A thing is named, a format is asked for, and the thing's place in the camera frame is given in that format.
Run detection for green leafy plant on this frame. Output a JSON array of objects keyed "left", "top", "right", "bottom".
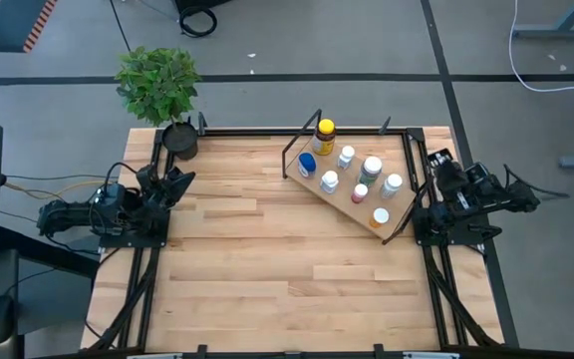
[{"left": 115, "top": 46, "right": 202, "bottom": 128}]

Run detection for white medicine bottle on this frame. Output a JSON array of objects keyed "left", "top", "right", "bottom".
[{"left": 379, "top": 173, "right": 404, "bottom": 200}]

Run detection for dark grey desk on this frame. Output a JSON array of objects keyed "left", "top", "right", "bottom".
[{"left": 0, "top": 226, "right": 100, "bottom": 359}]

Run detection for white floor cable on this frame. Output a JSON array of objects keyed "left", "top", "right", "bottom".
[{"left": 508, "top": 0, "right": 574, "bottom": 94}]

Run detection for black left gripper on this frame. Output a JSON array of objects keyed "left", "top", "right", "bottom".
[{"left": 135, "top": 164, "right": 197, "bottom": 221}]

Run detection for black aluminium table frame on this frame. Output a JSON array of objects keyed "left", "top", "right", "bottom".
[{"left": 80, "top": 112, "right": 505, "bottom": 359}]

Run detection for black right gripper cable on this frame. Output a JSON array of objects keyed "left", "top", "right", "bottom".
[{"left": 503, "top": 164, "right": 571, "bottom": 199}]

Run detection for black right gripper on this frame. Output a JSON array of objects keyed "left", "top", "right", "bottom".
[{"left": 426, "top": 148, "right": 507, "bottom": 210}]

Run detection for pink bottle white cap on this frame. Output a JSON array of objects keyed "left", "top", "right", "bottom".
[{"left": 350, "top": 182, "right": 370, "bottom": 205}]

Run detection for yellow-capped amber bottle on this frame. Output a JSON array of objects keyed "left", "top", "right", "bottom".
[{"left": 311, "top": 118, "right": 338, "bottom": 157}]

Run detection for black floor box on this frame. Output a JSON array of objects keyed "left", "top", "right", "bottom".
[{"left": 173, "top": 0, "right": 233, "bottom": 14}]

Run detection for wooden shelf black frame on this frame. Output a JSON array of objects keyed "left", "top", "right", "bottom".
[{"left": 280, "top": 108, "right": 431, "bottom": 246}]

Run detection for coiled black cable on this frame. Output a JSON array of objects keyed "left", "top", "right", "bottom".
[{"left": 177, "top": 5, "right": 218, "bottom": 39}]

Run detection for orange bottle white cap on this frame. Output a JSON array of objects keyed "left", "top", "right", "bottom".
[{"left": 369, "top": 206, "right": 391, "bottom": 230}]

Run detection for dark mat orange stripes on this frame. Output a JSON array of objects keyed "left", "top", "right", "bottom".
[{"left": 0, "top": 0, "right": 60, "bottom": 55}]

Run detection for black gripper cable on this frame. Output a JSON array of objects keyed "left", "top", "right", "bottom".
[
  {"left": 102, "top": 162, "right": 142, "bottom": 195},
  {"left": 503, "top": 164, "right": 571, "bottom": 199}
]

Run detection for blue-capped clear bottle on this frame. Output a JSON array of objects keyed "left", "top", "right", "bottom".
[{"left": 297, "top": 152, "right": 318, "bottom": 180}]

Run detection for black plant pot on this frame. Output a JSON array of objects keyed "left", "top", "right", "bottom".
[{"left": 160, "top": 122, "right": 200, "bottom": 162}]

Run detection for blue-grey table leg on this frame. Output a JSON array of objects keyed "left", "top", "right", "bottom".
[{"left": 510, "top": 0, "right": 574, "bottom": 41}]

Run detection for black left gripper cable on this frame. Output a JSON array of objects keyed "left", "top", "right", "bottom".
[{"left": 102, "top": 162, "right": 142, "bottom": 195}]

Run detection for white bottle blue-banded label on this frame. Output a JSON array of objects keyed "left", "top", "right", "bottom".
[
  {"left": 319, "top": 170, "right": 341, "bottom": 195},
  {"left": 336, "top": 145, "right": 357, "bottom": 171}
]

